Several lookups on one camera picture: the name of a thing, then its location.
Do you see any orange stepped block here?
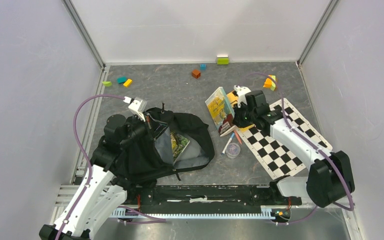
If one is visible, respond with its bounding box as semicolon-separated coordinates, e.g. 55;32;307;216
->
263;76;272;89

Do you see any teal block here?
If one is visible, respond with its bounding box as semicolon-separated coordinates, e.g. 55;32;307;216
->
117;76;128;84

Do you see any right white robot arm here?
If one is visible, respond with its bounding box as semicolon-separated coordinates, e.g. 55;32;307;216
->
233;85;355;211

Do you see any black white chessboard mat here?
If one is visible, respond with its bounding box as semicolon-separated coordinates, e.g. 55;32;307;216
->
238;98;333;180

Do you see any purple cable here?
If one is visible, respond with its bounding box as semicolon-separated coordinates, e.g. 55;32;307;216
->
244;72;356;212
53;94;132;240

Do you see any green white block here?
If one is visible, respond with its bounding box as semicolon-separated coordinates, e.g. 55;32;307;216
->
216;54;230;65

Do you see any white blue marker pen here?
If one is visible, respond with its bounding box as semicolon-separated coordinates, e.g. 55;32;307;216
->
221;132;235;155

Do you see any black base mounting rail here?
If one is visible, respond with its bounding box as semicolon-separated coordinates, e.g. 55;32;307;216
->
124;185;302;214

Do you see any yellow paperback novel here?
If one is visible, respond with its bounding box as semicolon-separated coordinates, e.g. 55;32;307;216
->
205;86;235;137

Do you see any orange pencil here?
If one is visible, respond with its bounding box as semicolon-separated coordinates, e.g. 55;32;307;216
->
233;130;242;145

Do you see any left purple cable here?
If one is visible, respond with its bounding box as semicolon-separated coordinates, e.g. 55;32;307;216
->
53;94;132;240

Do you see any yellow flat booklet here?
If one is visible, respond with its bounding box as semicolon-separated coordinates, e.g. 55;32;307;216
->
227;90;255;133

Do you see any clear paperclip jar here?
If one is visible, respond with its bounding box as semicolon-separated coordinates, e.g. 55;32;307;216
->
224;142;241;159

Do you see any black student backpack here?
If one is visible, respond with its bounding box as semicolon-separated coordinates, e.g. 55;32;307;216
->
109;107;215;185

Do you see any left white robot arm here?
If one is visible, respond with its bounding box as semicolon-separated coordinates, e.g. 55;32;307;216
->
39;110;172;240

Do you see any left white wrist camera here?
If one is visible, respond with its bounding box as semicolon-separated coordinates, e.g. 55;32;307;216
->
123;96;148;122

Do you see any green half-round block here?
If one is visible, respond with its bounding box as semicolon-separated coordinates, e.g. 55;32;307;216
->
102;81;112;87

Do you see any green illustrated book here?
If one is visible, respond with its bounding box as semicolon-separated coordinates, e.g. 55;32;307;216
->
170;130;190;165

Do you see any brown cube block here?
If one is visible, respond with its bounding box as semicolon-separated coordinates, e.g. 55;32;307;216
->
191;69;201;79

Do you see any yellow small block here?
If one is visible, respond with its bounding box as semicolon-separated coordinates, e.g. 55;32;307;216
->
123;78;133;88

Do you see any white cable duct strip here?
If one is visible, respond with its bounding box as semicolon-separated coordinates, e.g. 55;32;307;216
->
109;207;276;220

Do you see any yellow-green block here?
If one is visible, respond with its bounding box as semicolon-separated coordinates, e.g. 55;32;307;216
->
269;75;277;91

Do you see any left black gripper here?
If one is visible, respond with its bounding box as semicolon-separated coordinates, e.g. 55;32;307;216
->
119;110;168;149

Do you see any small blue cube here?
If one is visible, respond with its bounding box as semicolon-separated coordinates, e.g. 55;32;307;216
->
199;63;207;71

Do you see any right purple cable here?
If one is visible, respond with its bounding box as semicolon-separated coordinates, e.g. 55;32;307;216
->
244;72;356;212

